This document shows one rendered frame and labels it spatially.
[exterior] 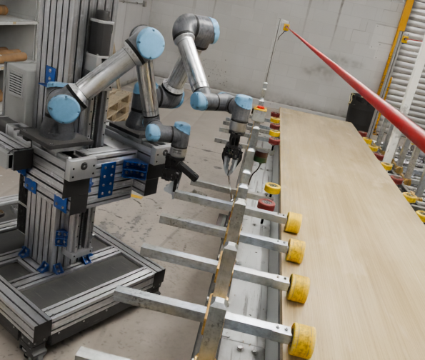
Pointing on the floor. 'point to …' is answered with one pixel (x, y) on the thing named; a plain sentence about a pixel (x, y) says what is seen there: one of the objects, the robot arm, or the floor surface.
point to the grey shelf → (25, 11)
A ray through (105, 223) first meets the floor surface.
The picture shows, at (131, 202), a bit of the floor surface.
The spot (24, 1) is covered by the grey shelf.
